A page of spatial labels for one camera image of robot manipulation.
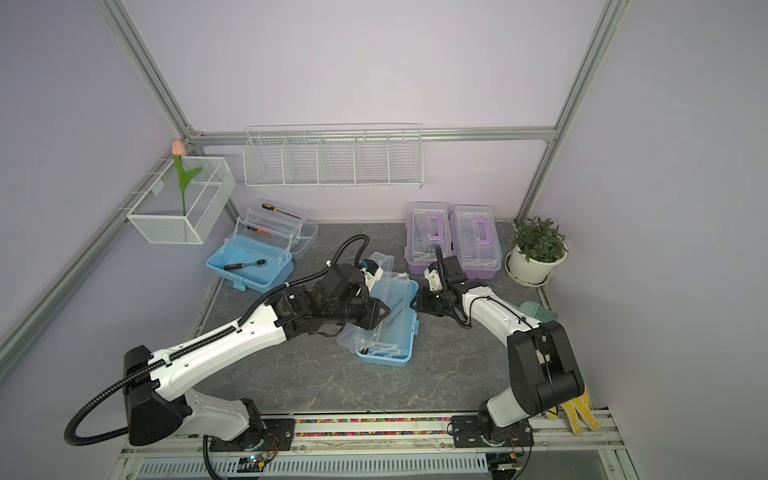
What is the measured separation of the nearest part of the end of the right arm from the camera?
0.66 meters

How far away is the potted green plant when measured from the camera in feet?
3.03

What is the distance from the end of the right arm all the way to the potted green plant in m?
0.32
